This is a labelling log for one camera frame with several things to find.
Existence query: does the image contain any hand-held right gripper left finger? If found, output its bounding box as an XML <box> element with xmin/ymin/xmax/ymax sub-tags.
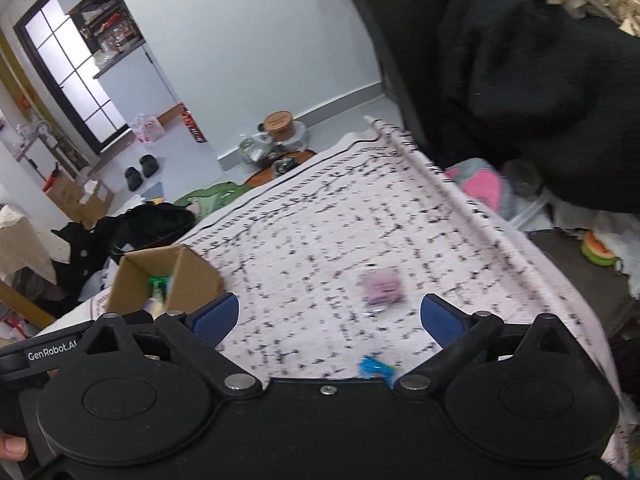
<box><xmin>82</xmin><ymin>292</ymin><xmax>263</xmax><ymax>394</ymax></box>

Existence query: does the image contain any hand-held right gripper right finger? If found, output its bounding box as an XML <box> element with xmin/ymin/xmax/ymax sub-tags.
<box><xmin>392</xmin><ymin>293</ymin><xmax>577</xmax><ymax>393</ymax></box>

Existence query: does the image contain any pink snack packet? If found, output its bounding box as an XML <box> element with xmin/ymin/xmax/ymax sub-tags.
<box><xmin>359</xmin><ymin>268</ymin><xmax>404</xmax><ymax>314</ymax></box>

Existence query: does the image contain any person's left hand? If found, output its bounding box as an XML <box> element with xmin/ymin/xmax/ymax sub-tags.
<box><xmin>0</xmin><ymin>432</ymin><xmax>30</xmax><ymax>463</ymax></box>

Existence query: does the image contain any bright blue snack packet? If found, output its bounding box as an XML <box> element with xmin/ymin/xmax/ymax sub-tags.
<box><xmin>358</xmin><ymin>354</ymin><xmax>399</xmax><ymax>381</ymax></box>

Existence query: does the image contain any black cloth pile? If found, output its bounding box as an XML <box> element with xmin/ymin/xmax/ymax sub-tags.
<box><xmin>50</xmin><ymin>222</ymin><xmax>109</xmax><ymax>307</ymax></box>

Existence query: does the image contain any beige dotted cloth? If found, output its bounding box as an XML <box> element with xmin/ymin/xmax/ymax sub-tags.
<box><xmin>0</xmin><ymin>204</ymin><xmax>69</xmax><ymax>287</ymax></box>

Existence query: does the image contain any black bag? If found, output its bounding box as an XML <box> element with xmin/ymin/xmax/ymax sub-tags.
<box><xmin>94</xmin><ymin>202</ymin><xmax>196</xmax><ymax>256</ymax></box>

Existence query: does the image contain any pink plush toy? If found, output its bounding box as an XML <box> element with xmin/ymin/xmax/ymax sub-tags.
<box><xmin>444</xmin><ymin>157</ymin><xmax>516</xmax><ymax>221</ymax></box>

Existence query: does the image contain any white black printed blanket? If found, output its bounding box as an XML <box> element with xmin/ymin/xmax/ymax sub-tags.
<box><xmin>42</xmin><ymin>115</ymin><xmax>627</xmax><ymax>477</ymax></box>

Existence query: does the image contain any brown round mat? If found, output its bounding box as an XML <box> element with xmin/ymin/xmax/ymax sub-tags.
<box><xmin>244</xmin><ymin>147</ymin><xmax>319</xmax><ymax>189</ymax></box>

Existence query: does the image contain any large cardboard box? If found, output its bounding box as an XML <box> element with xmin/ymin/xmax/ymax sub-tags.
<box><xmin>44</xmin><ymin>172</ymin><xmax>84</xmax><ymax>221</ymax></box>

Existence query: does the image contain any small cardboard box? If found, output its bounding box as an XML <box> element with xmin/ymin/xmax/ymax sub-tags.
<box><xmin>77</xmin><ymin>179</ymin><xmax>114</xmax><ymax>226</ymax></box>

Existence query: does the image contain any clear plastic bag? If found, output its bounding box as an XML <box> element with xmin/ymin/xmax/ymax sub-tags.
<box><xmin>238</xmin><ymin>132</ymin><xmax>276</xmax><ymax>166</ymax></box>

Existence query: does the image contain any white plastic bag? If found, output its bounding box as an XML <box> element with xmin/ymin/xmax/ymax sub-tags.
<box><xmin>549</xmin><ymin>204</ymin><xmax>640</xmax><ymax>273</ymax></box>

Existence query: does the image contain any burger plush toy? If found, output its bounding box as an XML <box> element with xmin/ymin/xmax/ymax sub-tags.
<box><xmin>579</xmin><ymin>229</ymin><xmax>624</xmax><ymax>272</ymax></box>

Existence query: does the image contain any clear plastic container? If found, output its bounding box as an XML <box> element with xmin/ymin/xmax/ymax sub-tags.
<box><xmin>287</xmin><ymin>120</ymin><xmax>309</xmax><ymax>151</ymax></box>

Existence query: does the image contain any pink plastic bag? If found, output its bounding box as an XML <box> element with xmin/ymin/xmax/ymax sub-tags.
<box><xmin>130</xmin><ymin>113</ymin><xmax>164</xmax><ymax>145</ymax></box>

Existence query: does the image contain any wooden lid container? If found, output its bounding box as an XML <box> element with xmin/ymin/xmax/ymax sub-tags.
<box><xmin>263</xmin><ymin>109</ymin><xmax>296</xmax><ymax>144</ymax></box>

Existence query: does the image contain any white cabinet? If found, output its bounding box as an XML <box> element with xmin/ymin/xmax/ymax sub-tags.
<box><xmin>92</xmin><ymin>42</ymin><xmax>181</xmax><ymax>127</ymax></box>

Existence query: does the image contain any black fleece coat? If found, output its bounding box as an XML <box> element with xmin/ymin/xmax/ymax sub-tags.
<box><xmin>437</xmin><ymin>0</ymin><xmax>640</xmax><ymax>214</ymax></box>

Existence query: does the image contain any dark grey door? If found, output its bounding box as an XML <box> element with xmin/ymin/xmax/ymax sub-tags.
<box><xmin>334</xmin><ymin>0</ymin><xmax>452</xmax><ymax>162</ymax></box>

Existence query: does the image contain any black framed glass door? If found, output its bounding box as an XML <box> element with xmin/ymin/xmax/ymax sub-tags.
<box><xmin>14</xmin><ymin>0</ymin><xmax>132</xmax><ymax>154</ymax></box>

